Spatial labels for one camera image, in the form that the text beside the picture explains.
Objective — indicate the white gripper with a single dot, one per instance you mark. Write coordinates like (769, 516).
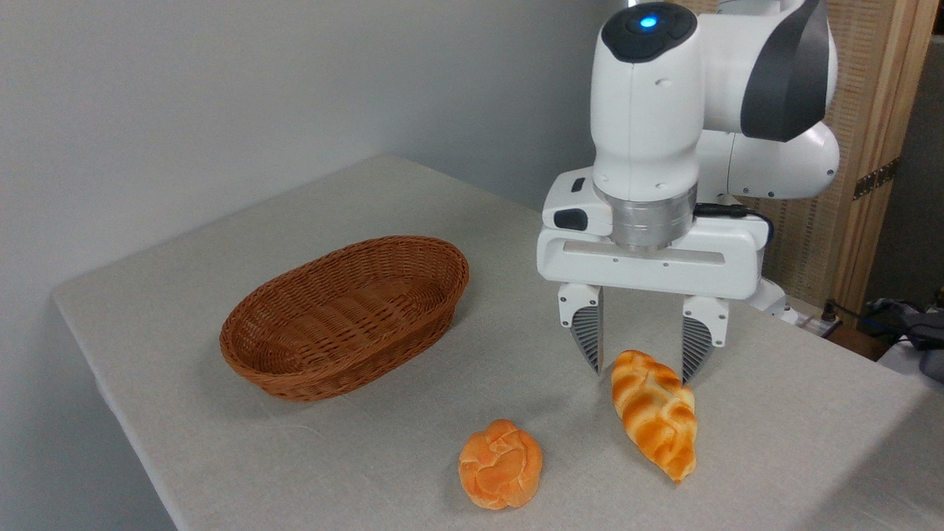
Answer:
(664, 269)

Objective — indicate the long braided bread loaf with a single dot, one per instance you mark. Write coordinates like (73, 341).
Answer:
(655, 413)

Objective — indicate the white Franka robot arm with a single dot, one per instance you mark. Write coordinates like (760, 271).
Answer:
(649, 110)

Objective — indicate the round orange knotted bread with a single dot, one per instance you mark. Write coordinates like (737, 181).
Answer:
(500, 464)

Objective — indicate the brown oval wicker basket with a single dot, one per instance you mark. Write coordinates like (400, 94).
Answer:
(310, 346)

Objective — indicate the grey tablecloth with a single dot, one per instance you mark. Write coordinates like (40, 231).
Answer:
(442, 295)

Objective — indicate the metal screen hinge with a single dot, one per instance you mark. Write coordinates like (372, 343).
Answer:
(876, 179)

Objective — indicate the grey blue bundled object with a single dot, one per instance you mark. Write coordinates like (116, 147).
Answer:
(922, 332)

